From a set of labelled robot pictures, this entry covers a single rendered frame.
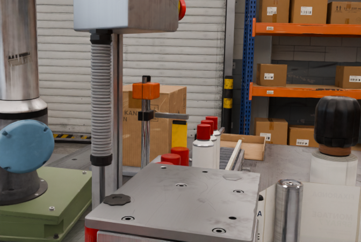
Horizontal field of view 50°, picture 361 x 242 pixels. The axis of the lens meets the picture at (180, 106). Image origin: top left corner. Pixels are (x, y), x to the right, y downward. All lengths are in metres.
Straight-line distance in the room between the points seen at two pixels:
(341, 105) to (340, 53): 4.70
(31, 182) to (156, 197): 0.73
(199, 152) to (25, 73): 0.42
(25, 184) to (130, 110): 0.51
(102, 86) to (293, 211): 0.33
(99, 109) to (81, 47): 4.74
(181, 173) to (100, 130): 0.27
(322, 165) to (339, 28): 3.84
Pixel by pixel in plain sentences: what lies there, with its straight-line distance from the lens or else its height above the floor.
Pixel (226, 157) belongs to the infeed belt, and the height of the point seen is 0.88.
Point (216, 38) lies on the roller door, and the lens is 5.06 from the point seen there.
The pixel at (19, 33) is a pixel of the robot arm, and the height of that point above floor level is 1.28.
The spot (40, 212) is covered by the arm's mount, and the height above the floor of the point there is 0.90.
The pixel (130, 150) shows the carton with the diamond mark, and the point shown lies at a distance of 1.39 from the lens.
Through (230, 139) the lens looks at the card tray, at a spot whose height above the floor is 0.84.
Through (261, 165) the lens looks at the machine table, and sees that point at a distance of 1.55.
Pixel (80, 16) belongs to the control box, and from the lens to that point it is 0.68.
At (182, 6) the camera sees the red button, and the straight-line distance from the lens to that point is 0.64.
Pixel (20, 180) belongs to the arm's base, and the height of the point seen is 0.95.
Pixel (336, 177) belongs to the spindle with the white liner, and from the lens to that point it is 0.79.
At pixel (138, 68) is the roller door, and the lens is 5.15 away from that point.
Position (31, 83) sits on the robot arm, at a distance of 0.82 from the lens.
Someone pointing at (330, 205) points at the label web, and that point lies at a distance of 0.64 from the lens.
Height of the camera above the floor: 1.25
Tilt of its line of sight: 8 degrees down
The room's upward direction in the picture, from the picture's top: 1 degrees clockwise
